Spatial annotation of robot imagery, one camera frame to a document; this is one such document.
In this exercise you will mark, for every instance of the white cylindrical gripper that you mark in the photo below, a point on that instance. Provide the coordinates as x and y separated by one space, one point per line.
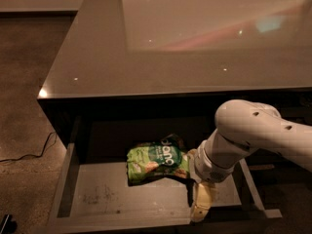
208 165

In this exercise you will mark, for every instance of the drawer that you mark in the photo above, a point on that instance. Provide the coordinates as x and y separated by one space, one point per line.
93 195
268 169

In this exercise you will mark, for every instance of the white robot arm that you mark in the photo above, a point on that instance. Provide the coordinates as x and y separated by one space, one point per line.
241 128

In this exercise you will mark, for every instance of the dark cabinet with glossy top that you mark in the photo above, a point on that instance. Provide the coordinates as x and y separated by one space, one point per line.
150 59

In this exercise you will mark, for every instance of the green snack bag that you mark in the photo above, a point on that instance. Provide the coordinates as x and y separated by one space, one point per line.
155 160

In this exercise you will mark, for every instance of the black object on floor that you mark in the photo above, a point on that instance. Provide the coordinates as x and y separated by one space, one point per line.
6 225

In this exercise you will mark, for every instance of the dark baseboard strip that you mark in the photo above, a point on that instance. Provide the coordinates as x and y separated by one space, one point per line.
37 14

